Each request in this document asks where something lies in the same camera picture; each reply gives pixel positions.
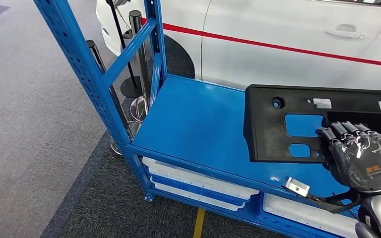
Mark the chrome stanchion post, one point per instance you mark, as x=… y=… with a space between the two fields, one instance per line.
x=95 y=56
x=139 y=49

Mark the black plastic panel part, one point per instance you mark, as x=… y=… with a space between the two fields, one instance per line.
x=266 y=131

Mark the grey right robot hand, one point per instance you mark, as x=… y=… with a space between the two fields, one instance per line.
x=361 y=164

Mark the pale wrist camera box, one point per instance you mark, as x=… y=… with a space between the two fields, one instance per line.
x=296 y=186

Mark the thin black pole stand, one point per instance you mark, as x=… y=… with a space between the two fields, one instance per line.
x=131 y=87

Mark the blue metal shelf rack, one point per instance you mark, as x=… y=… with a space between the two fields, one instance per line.
x=203 y=131

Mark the yellow floor tape square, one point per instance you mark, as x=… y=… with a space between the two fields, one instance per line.
x=198 y=225

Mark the white car red stripe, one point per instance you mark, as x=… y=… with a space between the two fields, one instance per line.
x=276 y=65

